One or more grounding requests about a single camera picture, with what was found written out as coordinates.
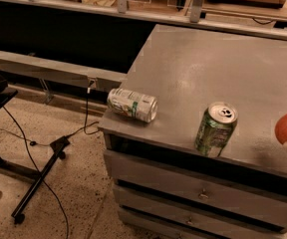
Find grey metal post right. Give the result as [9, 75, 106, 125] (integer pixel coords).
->
[189, 0, 203, 23]

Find grey low shelf rail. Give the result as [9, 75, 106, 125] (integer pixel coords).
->
[0, 51, 126, 93]

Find top drawer with handle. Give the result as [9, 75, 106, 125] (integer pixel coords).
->
[104, 150, 287, 229]

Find black floor cable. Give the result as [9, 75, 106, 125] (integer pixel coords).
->
[0, 83, 100, 239]

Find upright green soda can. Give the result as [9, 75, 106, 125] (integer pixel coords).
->
[195, 102, 238, 157]

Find drawer with handle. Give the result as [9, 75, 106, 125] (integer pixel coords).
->
[104, 150, 287, 229]
[113, 185, 284, 239]

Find black stand base leg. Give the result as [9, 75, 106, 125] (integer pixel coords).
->
[11, 136, 70, 224]

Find middle drawer with handle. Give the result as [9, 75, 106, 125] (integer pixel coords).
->
[113, 185, 284, 239]

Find white can lying sideways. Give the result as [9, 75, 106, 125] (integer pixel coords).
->
[107, 88, 157, 122]

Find grey drawer cabinet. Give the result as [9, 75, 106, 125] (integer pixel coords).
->
[100, 25, 287, 239]

